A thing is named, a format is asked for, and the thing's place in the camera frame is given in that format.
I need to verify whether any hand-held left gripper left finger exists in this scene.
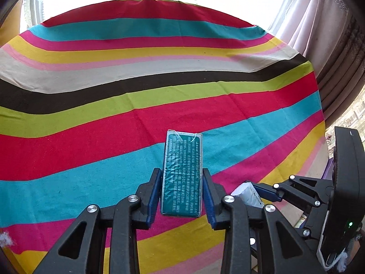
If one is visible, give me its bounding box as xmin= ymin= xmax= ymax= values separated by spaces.
xmin=33 ymin=168 xmax=162 ymax=274

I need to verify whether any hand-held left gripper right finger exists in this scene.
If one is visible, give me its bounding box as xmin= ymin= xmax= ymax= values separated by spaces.
xmin=203 ymin=168 xmax=323 ymax=274

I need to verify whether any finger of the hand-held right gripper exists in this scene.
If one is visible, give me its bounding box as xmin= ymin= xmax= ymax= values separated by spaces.
xmin=252 ymin=175 xmax=334 ymax=208
xmin=297 ymin=205 xmax=328 ymax=242

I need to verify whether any small white packet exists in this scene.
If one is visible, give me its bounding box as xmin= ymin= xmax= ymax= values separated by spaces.
xmin=230 ymin=181 xmax=265 ymax=209

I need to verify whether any purple cardboard box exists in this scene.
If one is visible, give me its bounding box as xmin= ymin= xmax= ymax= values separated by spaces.
xmin=322 ymin=158 xmax=335 ymax=180

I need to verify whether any dark teal box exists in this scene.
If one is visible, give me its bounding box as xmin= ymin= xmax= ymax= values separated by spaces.
xmin=160 ymin=130 xmax=203 ymax=217

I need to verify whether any white lace sheer curtain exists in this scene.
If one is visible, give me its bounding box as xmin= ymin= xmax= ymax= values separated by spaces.
xmin=21 ymin=0 xmax=46 ymax=26
xmin=325 ymin=100 xmax=365 ymax=160

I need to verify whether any beige embroidered curtain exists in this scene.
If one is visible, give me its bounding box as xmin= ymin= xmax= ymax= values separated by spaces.
xmin=302 ymin=11 xmax=365 ymax=126

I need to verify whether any colourful striped tablecloth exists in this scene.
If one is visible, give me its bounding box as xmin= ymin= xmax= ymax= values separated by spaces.
xmin=0 ymin=0 xmax=331 ymax=274

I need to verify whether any pale pink curtain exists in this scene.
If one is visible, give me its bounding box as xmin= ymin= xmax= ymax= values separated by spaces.
xmin=268 ymin=0 xmax=348 ymax=55

